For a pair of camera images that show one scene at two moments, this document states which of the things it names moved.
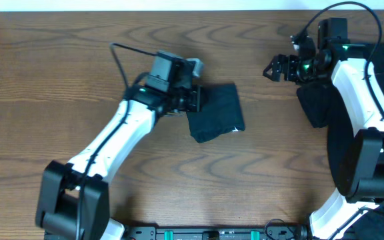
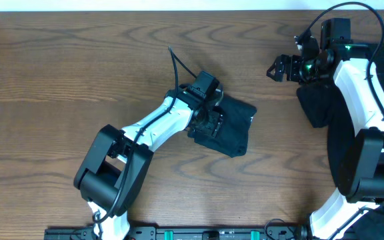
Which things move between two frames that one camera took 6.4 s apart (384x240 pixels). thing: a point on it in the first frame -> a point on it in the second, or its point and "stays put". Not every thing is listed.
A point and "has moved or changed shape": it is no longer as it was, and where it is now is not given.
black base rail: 269,233 stays put
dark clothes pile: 326,108 stays put
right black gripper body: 289,68 stays put
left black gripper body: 195,99 -> 210,123
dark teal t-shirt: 221,113 has moved or changed shape
